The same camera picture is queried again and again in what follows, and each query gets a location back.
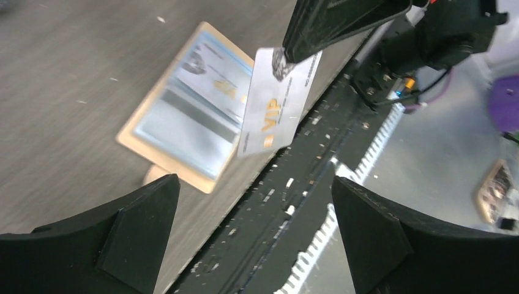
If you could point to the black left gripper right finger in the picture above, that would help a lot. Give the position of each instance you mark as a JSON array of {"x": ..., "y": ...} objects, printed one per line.
[{"x": 391, "y": 248}]

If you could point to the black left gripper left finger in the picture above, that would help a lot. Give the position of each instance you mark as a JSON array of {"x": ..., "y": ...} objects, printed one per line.
[{"x": 117, "y": 247}]

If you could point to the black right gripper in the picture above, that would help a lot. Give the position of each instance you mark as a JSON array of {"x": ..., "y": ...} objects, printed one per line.
[{"x": 448, "y": 33}]

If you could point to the silver VIP credit card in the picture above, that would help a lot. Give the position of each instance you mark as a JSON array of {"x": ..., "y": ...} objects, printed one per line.
[{"x": 276, "y": 99}]

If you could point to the silver card in holder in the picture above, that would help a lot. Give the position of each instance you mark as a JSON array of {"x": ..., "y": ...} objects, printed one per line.
[{"x": 218, "y": 76}]

